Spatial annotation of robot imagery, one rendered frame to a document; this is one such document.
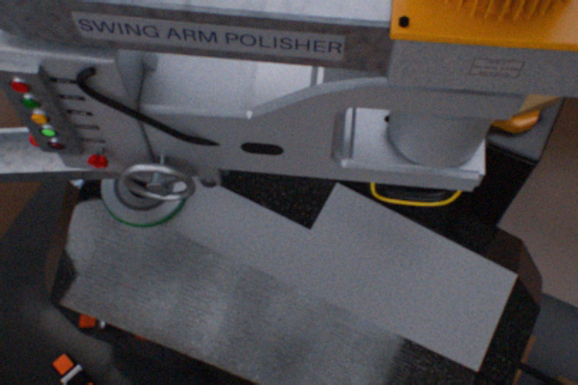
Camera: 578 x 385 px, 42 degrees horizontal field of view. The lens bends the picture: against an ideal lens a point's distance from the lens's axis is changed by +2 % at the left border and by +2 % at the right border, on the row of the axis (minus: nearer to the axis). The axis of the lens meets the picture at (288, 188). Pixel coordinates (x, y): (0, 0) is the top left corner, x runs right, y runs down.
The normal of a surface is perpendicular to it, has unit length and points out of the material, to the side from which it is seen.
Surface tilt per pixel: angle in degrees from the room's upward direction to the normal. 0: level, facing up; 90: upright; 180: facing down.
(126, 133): 90
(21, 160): 16
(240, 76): 4
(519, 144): 0
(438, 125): 90
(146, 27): 90
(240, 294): 45
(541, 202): 0
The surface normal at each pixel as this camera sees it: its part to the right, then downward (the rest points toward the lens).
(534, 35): 0.00, -0.43
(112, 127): -0.10, 0.90
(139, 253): -0.30, 0.27
